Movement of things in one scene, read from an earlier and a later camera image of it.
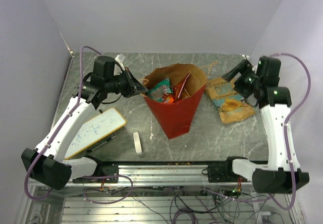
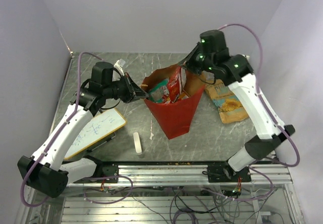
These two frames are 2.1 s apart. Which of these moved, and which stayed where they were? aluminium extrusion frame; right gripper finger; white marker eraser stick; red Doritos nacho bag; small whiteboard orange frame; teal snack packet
Moved: right gripper finger; red Doritos nacho bag
Stayed: aluminium extrusion frame; white marker eraser stick; small whiteboard orange frame; teal snack packet
